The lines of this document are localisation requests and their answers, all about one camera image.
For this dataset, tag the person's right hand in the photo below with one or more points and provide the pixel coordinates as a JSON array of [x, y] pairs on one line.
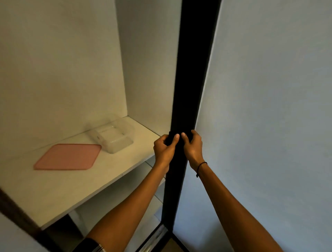
[[193, 152]]

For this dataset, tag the person's left hand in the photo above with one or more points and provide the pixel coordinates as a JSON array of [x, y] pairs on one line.
[[163, 153]]

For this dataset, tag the person's left thumb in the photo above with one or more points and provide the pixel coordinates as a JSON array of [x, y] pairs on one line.
[[173, 141]]

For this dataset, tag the person's right thumb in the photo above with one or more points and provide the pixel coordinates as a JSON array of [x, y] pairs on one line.
[[186, 140]]

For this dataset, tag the black-edged wardrobe door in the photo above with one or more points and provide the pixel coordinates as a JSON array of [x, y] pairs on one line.
[[192, 78]]

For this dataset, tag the person's right forearm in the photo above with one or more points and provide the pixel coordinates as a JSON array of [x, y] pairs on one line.
[[228, 207]]

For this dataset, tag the person's left forearm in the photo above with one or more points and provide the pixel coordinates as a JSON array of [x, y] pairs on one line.
[[129, 210]]

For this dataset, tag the black wrist band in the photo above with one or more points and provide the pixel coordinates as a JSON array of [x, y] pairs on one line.
[[201, 166]]

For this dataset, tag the clear plastic container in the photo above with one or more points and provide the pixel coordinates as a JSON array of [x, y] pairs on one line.
[[114, 137]]

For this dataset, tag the metal door track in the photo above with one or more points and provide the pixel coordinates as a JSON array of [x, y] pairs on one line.
[[153, 238]]

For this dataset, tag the pink plastic lid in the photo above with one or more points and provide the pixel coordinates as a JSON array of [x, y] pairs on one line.
[[68, 157]]

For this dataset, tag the black and silver wristwatch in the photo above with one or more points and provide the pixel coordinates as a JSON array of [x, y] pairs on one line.
[[94, 245]]

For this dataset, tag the brown-edged wardrobe door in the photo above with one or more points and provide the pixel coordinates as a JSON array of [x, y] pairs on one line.
[[23, 223]]

